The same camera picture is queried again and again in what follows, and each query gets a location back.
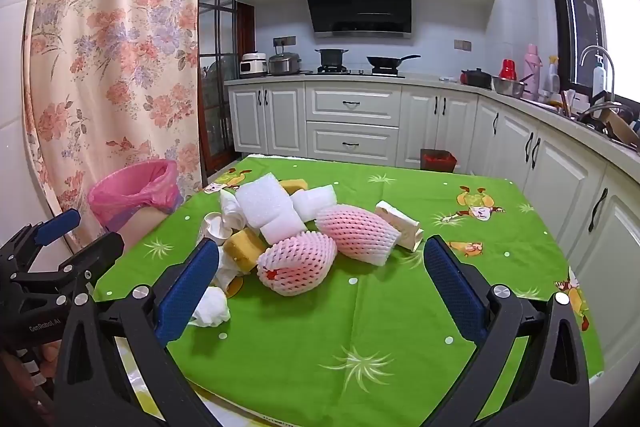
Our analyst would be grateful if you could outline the white bin with pink bag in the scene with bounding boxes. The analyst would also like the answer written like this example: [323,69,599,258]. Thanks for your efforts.
[87,159,183,253]

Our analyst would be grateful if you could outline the red floor bin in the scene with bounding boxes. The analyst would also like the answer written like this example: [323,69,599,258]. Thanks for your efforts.
[420,148,457,172]

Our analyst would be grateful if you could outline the dark framed window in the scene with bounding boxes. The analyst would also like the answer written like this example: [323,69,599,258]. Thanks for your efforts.
[540,0,640,108]

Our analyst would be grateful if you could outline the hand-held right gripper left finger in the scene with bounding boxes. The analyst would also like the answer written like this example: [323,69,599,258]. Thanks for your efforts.
[52,237,221,427]

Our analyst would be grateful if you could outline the silver rice cooker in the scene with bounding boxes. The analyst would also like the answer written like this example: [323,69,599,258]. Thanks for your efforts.
[267,52,302,76]

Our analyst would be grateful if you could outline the floral curtain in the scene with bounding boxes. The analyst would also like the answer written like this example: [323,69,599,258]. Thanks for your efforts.
[22,0,203,253]

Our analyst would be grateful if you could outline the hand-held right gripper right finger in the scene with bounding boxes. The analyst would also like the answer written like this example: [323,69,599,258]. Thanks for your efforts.
[422,234,592,427]

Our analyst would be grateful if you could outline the white electric cooker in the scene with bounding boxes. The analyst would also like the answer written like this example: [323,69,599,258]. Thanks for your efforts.
[239,52,267,78]

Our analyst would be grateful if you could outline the dark red casserole pot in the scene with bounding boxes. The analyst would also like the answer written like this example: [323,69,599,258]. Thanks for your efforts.
[460,68,493,88]

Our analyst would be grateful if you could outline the yellow spray bottle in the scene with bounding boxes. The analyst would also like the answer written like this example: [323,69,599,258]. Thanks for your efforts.
[545,55,561,95]

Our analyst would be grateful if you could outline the yellow sponge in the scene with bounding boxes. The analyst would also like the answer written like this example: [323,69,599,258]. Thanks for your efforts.
[278,178,309,196]
[222,228,268,273]

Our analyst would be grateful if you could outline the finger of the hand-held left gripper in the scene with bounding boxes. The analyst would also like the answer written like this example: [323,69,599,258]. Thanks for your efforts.
[0,208,82,268]
[10,232,125,289]

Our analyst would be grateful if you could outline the chrome faucet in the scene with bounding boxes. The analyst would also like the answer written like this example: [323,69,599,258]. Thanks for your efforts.
[579,45,616,100]

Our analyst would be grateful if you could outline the white tissue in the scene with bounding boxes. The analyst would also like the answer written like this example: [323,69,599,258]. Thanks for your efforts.
[190,286,232,328]

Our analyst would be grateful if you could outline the white soap bottle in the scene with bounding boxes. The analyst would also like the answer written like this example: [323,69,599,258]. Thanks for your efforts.
[591,54,607,98]

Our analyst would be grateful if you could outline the brown wooden board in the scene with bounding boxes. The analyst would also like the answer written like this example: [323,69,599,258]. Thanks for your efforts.
[600,109,636,145]

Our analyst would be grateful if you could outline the green printed tablecloth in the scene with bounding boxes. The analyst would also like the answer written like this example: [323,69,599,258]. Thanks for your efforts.
[92,155,606,418]

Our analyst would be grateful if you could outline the person's left hand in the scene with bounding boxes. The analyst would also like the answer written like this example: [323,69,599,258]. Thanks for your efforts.
[36,341,63,380]

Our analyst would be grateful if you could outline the black gas stove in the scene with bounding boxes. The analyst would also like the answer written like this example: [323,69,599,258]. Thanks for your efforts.
[316,66,407,78]

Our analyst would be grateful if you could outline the black cooking pot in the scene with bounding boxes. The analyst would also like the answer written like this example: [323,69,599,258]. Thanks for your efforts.
[315,48,349,68]

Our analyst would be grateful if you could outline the pink foam fruit net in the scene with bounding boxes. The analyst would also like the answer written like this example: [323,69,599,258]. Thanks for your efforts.
[315,204,402,267]
[256,229,338,298]

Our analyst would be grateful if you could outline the cream carton box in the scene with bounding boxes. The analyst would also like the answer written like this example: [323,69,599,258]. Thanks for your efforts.
[375,200,426,253]

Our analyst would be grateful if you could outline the black wok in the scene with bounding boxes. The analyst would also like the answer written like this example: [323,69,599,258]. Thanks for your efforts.
[366,54,422,70]

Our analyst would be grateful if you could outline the white foam block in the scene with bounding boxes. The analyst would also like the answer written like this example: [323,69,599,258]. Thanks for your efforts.
[235,173,307,245]

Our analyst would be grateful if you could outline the white lower cabinets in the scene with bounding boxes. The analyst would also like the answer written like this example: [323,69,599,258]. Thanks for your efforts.
[227,79,640,373]

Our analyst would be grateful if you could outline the black range hood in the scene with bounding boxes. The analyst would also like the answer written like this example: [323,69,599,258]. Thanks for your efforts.
[302,0,414,39]

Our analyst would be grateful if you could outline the pink thermos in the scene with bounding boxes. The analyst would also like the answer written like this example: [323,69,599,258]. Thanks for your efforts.
[522,44,543,95]

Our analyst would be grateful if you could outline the white foam piece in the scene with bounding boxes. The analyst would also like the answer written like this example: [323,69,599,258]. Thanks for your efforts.
[291,185,340,224]

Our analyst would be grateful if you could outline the wooden glass door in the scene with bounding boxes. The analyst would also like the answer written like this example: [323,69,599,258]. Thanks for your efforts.
[197,0,256,178]

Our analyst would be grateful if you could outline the steel bowl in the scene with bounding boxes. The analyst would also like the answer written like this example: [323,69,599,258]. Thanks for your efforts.
[491,76,526,98]

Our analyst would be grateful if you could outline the grey kitchen countertop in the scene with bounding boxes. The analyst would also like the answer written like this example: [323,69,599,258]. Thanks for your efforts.
[225,73,640,152]

